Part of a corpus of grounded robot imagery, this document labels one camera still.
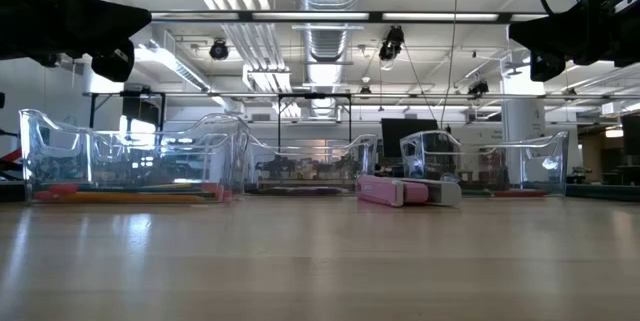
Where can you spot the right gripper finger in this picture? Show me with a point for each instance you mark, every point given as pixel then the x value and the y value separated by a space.
pixel 550 36
pixel 547 67

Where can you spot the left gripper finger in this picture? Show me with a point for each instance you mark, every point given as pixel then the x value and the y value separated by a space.
pixel 114 63
pixel 110 26

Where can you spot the clear plastic bin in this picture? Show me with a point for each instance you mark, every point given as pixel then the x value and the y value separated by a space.
pixel 90 161
pixel 367 161
pixel 555 161
pixel 30 151

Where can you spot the yellow pencil pink cap eraser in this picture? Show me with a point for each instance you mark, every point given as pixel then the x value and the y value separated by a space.
pixel 222 192

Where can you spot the white column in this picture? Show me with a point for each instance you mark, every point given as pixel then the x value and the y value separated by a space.
pixel 522 131

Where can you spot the black ceiling spotlight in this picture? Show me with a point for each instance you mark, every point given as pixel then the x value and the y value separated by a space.
pixel 391 43
pixel 218 49
pixel 365 90
pixel 478 87

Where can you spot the black monitor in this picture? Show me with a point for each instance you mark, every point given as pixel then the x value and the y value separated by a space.
pixel 410 136
pixel 631 136

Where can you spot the overhead light bar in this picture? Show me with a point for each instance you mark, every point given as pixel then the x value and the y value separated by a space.
pixel 245 16

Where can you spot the black frame stand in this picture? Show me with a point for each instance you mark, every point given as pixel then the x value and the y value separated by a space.
pixel 145 110
pixel 314 95

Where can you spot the silver ceiling duct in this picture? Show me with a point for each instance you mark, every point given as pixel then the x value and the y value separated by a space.
pixel 330 11

